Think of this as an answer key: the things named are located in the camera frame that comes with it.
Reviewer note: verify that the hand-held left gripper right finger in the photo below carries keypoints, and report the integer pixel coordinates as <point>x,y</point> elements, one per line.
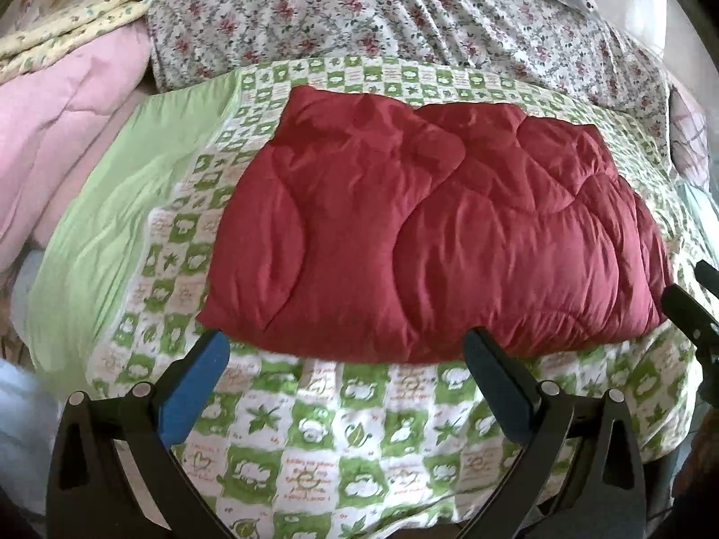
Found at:
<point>500,382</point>

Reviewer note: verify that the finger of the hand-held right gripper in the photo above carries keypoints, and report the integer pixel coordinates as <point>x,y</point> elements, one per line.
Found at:
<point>709,276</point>
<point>688,314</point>

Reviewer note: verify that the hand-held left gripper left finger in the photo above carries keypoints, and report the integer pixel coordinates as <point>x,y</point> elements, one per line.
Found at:
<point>191,384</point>

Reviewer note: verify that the red quilted comforter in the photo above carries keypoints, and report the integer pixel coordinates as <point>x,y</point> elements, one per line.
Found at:
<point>427,224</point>

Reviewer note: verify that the green white patterned bed sheet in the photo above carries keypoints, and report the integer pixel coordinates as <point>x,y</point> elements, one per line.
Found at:
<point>314,432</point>

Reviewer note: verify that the pink patterned pillow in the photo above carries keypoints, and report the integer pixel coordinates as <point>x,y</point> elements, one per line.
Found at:
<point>688,129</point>

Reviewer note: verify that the light blue cloth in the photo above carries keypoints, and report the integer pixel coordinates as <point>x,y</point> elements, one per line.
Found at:
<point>25,432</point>

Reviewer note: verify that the pink quilt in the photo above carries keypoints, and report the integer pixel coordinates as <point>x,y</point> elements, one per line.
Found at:
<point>62,123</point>

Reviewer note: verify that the white red floral blanket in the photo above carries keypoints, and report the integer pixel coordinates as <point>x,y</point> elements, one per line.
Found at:
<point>393,17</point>

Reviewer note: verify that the yellow floral cloth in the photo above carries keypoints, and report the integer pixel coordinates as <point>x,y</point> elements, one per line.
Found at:
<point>73,22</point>

